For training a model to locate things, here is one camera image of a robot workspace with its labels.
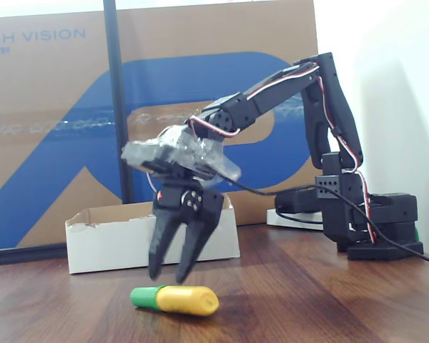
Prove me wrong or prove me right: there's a yellow bottle with green cap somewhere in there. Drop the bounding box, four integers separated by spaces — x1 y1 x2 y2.
129 284 220 318

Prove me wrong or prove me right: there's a white cardboard box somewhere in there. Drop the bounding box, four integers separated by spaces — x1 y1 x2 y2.
64 194 242 275

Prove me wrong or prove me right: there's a large brown blue cardboard box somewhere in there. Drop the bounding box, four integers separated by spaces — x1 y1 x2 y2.
0 0 320 251

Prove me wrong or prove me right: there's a black power adapter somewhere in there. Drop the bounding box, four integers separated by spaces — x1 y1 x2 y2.
274 188 323 216

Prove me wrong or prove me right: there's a black metal pole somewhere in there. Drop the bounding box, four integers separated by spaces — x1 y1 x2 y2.
102 0 137 206

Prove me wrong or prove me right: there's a plastic-wrapped camera on gripper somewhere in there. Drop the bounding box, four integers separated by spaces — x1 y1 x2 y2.
120 124 242 189

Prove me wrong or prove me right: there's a black metal rail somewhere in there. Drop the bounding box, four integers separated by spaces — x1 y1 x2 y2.
0 242 69 267

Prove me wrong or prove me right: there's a black camera cable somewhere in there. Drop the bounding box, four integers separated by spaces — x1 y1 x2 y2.
217 174 429 266

